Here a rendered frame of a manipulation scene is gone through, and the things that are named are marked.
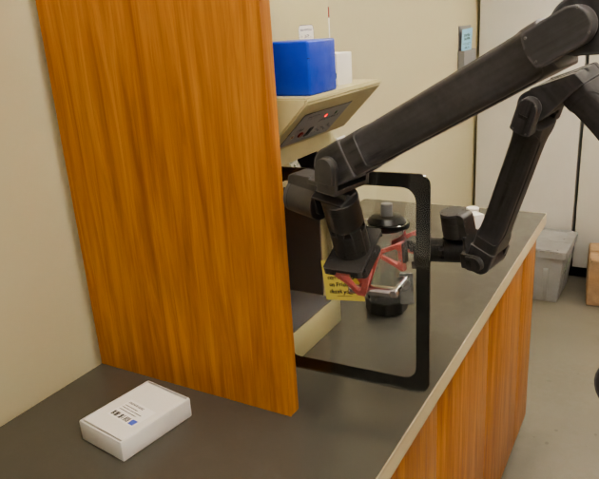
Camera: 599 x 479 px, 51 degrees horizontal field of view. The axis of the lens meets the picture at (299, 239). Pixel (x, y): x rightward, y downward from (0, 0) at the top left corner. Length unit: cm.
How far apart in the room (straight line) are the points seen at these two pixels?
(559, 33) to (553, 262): 324
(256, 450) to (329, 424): 14
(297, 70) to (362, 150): 29
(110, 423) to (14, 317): 31
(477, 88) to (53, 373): 105
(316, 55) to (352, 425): 65
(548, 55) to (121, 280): 94
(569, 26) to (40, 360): 115
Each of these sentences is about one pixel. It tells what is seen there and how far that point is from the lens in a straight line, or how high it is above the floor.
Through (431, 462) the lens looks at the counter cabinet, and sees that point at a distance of 149.
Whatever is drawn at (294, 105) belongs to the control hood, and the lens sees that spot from 108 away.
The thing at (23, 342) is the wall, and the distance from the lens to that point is 139.
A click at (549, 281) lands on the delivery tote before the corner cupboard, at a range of 394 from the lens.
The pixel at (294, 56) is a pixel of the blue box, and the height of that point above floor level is 158.
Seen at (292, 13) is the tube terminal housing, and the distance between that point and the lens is 127.
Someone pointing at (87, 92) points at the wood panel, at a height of 153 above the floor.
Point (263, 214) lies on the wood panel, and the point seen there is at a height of 133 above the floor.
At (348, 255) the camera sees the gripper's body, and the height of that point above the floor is 128.
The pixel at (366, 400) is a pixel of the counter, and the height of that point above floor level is 94.
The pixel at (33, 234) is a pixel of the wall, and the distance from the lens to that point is 136.
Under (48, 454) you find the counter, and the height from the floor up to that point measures 94.
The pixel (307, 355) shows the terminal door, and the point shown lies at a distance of 124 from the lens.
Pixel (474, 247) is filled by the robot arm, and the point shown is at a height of 115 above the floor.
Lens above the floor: 163
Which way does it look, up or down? 19 degrees down
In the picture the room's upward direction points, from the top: 4 degrees counter-clockwise
